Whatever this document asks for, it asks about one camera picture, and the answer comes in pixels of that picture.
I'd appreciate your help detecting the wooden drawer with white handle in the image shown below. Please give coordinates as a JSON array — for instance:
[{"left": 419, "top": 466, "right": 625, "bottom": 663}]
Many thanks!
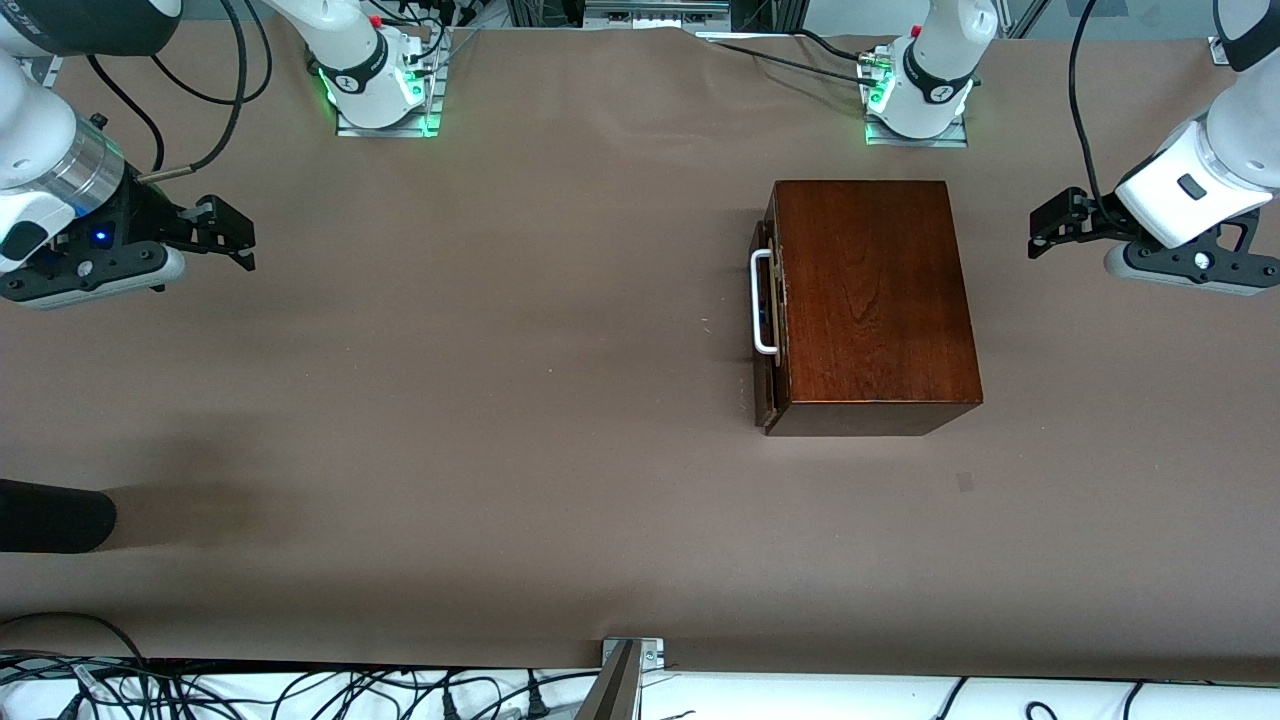
[{"left": 749, "top": 190, "right": 794, "bottom": 433}]

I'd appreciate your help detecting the dark wooden drawer cabinet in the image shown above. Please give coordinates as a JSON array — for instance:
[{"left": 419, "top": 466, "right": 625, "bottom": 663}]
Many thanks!
[{"left": 762, "top": 180, "right": 984, "bottom": 438}]

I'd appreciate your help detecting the black cylinder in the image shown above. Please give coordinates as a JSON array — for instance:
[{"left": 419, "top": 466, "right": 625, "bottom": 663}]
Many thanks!
[{"left": 0, "top": 479, "right": 118, "bottom": 554}]

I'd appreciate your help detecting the brown paper table cover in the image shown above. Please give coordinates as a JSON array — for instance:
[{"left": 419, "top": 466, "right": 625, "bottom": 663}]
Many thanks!
[{"left": 0, "top": 20, "right": 1280, "bottom": 683}]

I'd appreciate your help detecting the silver equipment box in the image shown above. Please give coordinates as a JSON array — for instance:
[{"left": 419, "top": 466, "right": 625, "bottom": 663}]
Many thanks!
[{"left": 583, "top": 0, "right": 733, "bottom": 31}]

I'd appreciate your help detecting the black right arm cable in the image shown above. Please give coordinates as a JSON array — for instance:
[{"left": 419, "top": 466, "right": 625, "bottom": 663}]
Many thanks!
[
  {"left": 150, "top": 0, "right": 274, "bottom": 107},
  {"left": 85, "top": 55, "right": 166, "bottom": 173}
]

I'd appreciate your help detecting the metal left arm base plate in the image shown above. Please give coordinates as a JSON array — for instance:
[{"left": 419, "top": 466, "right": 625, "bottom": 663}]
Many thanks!
[{"left": 864, "top": 45, "right": 970, "bottom": 149}]

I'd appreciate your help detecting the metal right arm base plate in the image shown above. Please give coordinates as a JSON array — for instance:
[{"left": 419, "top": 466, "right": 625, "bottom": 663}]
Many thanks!
[{"left": 335, "top": 30, "right": 447, "bottom": 139}]

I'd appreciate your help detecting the black right base cable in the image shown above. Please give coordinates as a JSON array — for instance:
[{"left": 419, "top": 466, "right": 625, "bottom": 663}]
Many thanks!
[{"left": 375, "top": 0, "right": 471, "bottom": 76}]

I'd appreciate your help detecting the black base cable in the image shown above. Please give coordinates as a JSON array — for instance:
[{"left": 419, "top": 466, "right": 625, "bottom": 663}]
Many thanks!
[
  {"left": 375, "top": 0, "right": 471, "bottom": 76},
  {"left": 795, "top": 28, "right": 866, "bottom": 63},
  {"left": 705, "top": 37, "right": 881, "bottom": 86}
]

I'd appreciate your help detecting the black left base cable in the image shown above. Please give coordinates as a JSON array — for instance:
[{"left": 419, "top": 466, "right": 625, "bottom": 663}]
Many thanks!
[
  {"left": 795, "top": 28, "right": 866, "bottom": 63},
  {"left": 705, "top": 37, "right": 881, "bottom": 86}
]

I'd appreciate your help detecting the silver metal clamp bracket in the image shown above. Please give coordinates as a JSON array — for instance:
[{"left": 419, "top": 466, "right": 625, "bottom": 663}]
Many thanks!
[{"left": 600, "top": 637, "right": 667, "bottom": 673}]

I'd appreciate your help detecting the grey camera mounting pole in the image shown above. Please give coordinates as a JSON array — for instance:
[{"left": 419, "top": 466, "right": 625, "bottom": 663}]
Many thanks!
[{"left": 573, "top": 642, "right": 643, "bottom": 720}]

